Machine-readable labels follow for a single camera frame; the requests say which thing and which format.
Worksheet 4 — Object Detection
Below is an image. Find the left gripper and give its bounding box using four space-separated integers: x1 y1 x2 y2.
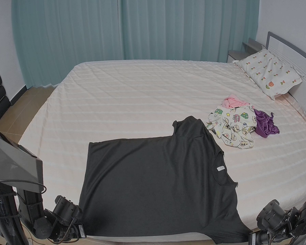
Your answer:
67 222 87 240

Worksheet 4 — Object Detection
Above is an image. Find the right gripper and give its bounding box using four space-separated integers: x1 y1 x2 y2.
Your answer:
249 231 270 245

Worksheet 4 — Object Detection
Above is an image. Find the black T-shirt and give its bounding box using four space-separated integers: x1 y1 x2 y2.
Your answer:
78 116 253 244

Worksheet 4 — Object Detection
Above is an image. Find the bed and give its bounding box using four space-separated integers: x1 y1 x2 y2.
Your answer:
16 31 306 242

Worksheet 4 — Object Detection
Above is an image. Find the white printed garment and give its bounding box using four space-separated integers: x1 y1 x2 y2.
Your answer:
206 105 257 149

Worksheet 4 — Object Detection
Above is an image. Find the purple garment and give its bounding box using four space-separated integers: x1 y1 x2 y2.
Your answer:
253 108 280 138

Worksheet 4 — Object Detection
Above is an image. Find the pink garment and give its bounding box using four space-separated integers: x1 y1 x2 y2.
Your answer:
221 93 250 109

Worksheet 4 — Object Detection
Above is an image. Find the white printed pillow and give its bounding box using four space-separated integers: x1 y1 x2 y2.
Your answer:
236 46 304 101

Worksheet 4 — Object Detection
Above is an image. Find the grey white bedside table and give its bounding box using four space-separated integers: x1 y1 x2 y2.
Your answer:
227 38 265 64

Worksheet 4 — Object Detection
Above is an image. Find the blue-green curtain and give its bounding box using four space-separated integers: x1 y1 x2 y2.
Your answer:
11 0 123 89
120 0 260 63

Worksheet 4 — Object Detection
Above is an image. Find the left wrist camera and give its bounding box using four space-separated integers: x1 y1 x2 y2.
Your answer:
52 195 79 225

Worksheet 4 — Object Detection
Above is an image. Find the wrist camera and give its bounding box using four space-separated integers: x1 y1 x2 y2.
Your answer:
52 195 79 225
256 199 287 230

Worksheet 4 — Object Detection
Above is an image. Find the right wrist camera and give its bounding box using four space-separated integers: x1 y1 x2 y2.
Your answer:
256 199 287 230

